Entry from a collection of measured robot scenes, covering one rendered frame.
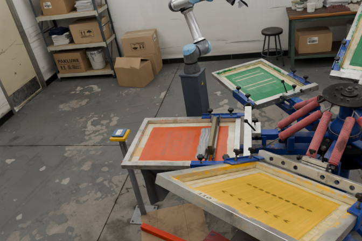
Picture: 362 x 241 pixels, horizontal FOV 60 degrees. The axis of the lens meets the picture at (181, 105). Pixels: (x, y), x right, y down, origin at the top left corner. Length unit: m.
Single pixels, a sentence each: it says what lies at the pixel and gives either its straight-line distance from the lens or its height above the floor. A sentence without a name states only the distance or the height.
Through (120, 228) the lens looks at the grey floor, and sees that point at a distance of 3.17.
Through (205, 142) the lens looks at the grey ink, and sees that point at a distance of 2.27.
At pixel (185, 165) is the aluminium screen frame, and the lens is 2.07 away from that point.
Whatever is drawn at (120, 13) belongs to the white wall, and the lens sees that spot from 6.22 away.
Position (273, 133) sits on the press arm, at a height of 1.04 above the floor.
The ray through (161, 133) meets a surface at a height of 0.95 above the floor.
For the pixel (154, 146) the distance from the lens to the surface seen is 2.34.
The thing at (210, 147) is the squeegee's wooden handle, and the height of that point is 1.05.
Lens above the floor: 2.33
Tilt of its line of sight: 29 degrees down
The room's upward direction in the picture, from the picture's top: 10 degrees counter-clockwise
